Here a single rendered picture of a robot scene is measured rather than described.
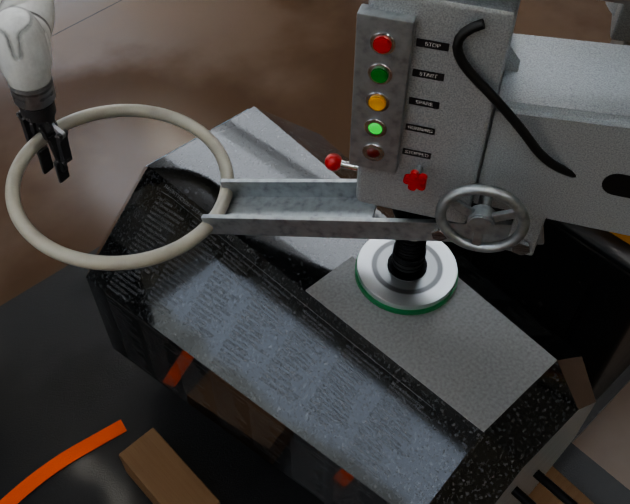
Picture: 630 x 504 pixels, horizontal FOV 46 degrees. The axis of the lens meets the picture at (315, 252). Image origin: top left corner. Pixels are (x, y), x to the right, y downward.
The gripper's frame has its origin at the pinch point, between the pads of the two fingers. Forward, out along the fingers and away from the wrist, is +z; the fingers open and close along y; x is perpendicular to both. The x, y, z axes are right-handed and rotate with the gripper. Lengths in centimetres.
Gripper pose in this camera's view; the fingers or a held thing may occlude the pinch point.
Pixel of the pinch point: (53, 165)
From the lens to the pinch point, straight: 190.4
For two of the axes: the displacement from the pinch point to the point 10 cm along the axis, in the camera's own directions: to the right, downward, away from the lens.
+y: 8.5, 4.5, -2.7
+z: -0.8, 6.2, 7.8
